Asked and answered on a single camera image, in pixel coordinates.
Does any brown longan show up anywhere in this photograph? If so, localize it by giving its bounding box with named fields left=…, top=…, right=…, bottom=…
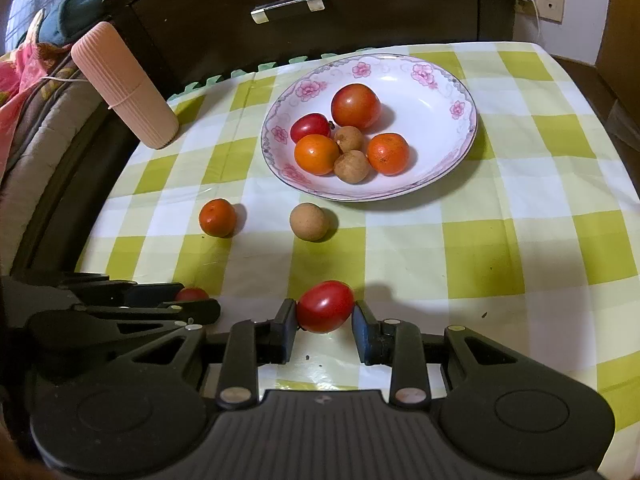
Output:
left=333, top=126, right=364, bottom=153
left=290, top=203, right=330, bottom=242
left=333, top=150, right=371, bottom=184

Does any white floral porcelain plate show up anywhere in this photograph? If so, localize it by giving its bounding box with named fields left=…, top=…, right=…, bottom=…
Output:
left=260, top=53, right=480, bottom=203

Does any pink ribbed cylindrical case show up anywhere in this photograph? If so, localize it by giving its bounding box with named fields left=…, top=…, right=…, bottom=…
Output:
left=70, top=22, right=179, bottom=150

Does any large orange-red tomato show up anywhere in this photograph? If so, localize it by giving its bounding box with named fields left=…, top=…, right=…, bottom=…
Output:
left=331, top=84, right=382, bottom=130

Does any blue cloth pile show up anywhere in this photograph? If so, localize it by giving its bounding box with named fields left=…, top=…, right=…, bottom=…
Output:
left=38, top=0, right=106, bottom=47

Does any orange tangerine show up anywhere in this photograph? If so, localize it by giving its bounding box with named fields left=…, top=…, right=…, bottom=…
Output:
left=367, top=132, right=410, bottom=176
left=294, top=134, right=341, bottom=176

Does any silver drawer handle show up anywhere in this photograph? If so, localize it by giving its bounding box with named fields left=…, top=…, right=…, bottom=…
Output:
left=250, top=0, right=326, bottom=25

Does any grey padded cushion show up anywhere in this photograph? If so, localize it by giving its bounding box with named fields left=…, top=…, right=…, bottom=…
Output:
left=1, top=58, right=106, bottom=275

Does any yellow checkered tablecloth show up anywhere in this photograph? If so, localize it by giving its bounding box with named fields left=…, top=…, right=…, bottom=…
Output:
left=78, top=42, right=639, bottom=479

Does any green foam mat edge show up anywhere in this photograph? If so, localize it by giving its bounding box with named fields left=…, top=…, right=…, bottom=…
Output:
left=167, top=48, right=377, bottom=104

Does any small orange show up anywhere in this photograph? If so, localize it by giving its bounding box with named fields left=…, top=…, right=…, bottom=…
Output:
left=198, top=198, right=236, bottom=237

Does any oblong red cherry tomato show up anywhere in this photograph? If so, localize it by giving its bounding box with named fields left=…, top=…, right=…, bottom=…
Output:
left=290, top=113, right=331, bottom=143

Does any pink floral fabric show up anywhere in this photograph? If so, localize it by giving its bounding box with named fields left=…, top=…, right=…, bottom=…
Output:
left=0, top=9, right=68, bottom=174

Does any brown wooden wardrobe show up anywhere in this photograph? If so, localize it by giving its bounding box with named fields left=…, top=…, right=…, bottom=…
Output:
left=596, top=0, right=639, bottom=101

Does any wall power outlet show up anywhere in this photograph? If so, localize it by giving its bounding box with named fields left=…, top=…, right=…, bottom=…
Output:
left=515, top=0, right=565, bottom=24

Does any dark wooden cabinet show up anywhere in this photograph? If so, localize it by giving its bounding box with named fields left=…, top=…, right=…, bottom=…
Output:
left=104, top=0, right=515, bottom=96

